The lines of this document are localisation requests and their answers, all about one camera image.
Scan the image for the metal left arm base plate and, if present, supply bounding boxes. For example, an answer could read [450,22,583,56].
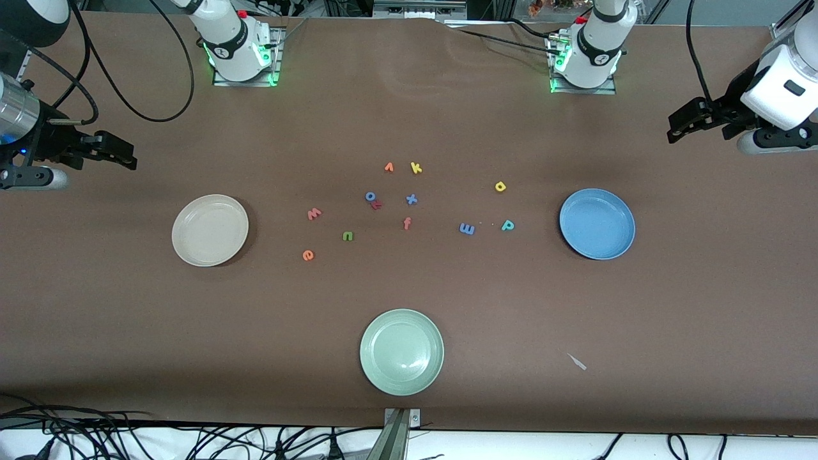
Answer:
[548,35,617,95]

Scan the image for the metal table edge bracket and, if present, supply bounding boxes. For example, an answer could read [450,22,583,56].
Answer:
[367,408,421,460]

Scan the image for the green plate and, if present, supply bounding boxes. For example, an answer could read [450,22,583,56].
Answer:
[359,309,445,397]

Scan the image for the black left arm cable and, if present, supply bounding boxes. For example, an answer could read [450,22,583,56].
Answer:
[685,0,716,106]

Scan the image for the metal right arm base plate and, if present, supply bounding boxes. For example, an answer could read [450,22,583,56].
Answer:
[213,27,283,88]

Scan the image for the brown table cover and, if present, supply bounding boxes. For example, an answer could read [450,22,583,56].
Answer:
[0,11,818,436]

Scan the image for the grey metal box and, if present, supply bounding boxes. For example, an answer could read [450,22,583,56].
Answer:
[373,0,467,19]

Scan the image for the orange decorative object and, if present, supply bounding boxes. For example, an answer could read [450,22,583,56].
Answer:
[527,0,576,17]

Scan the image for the blue plate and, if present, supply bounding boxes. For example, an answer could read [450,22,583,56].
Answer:
[559,188,636,261]

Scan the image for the beige plate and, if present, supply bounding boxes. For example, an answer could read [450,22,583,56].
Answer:
[171,194,249,267]

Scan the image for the tangled black floor cables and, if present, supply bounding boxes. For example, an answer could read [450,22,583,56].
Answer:
[0,393,378,460]

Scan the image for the black cable on table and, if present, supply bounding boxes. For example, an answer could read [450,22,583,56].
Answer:
[447,19,558,55]

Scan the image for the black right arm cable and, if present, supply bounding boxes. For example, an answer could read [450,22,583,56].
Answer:
[29,0,196,125]

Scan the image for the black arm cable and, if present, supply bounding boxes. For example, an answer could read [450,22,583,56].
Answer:
[685,0,716,106]
[29,0,196,125]

